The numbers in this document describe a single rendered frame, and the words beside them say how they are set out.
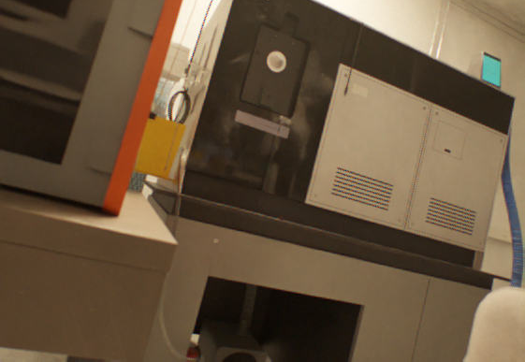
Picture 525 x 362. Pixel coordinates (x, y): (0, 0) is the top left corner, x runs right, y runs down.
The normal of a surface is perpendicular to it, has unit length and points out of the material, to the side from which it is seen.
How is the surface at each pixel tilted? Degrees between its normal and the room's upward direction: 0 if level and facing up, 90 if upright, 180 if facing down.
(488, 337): 90
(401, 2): 90
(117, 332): 90
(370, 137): 90
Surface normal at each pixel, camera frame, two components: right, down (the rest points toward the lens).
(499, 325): -0.94, -0.27
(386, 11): 0.32, 0.00
